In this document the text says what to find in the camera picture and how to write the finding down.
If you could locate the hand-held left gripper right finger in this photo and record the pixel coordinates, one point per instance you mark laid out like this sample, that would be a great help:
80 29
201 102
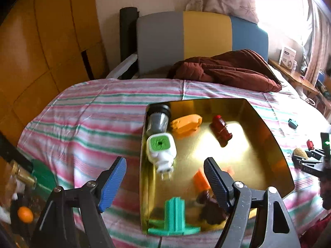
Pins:
216 183

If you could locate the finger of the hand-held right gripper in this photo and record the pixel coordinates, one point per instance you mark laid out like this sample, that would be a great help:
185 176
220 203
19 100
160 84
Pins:
307 164
315 153

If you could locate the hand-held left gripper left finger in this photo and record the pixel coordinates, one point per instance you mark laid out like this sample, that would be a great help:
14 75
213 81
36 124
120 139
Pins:
113 183

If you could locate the yellow oval toy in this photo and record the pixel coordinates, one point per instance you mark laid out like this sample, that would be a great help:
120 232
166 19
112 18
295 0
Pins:
300 153

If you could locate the brown toy rake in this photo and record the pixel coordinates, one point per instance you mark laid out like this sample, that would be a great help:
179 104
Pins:
210 209

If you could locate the gold metal tray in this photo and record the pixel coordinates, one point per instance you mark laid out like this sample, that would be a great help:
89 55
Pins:
245 155

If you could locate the green plastic toy piece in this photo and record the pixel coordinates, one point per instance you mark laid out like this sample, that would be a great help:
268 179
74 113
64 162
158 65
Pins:
174 217

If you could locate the red toy bottle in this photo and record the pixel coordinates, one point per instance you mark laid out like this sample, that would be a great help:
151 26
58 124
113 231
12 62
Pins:
221 130

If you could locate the orange hot dog toy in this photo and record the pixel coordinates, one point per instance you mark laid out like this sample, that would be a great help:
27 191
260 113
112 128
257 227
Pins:
186 125

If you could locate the small red toy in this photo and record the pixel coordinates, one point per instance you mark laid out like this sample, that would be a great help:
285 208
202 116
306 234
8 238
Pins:
309 144

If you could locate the teal plastic toy piece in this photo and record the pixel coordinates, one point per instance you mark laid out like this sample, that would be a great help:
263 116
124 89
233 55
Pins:
293 123

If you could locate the white green plug-in device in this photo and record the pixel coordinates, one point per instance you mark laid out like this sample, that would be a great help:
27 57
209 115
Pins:
160 147

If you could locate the red clothing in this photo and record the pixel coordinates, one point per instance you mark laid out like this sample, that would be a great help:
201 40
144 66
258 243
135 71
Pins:
318 230

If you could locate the white pillow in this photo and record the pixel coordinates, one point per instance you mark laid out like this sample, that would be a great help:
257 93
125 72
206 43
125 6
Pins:
287 86

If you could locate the striped bed sheet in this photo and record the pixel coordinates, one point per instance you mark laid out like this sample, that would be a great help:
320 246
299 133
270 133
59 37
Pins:
90 113

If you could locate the grey black cylinder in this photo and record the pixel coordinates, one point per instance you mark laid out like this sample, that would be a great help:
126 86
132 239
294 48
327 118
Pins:
157 121

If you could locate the wooden desk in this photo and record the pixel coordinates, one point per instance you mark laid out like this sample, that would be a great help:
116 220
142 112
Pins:
297 78

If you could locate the brass fitting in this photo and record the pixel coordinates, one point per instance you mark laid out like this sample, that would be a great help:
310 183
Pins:
23 174

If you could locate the small white jar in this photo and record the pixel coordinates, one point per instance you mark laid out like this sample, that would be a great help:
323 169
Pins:
294 65

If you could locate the orange ball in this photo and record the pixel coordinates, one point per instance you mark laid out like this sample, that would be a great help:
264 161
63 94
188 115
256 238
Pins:
25 214

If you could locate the white cardboard box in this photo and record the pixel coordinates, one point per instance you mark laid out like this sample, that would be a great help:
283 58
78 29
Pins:
287 56

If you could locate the brown quilt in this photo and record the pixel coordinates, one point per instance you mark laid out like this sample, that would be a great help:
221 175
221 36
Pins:
227 69

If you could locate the pink patterned curtain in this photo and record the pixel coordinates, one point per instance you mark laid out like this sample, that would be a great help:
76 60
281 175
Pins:
318 36

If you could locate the grey yellow blue headboard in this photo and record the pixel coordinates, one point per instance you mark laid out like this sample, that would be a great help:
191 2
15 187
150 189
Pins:
201 36

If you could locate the black rolled mat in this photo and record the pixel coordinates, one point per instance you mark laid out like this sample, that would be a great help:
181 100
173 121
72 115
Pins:
128 31

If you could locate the wooden wardrobe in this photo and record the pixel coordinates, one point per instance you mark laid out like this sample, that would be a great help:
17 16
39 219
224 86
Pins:
38 44

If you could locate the white bed rail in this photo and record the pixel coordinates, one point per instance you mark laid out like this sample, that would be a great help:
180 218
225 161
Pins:
121 67

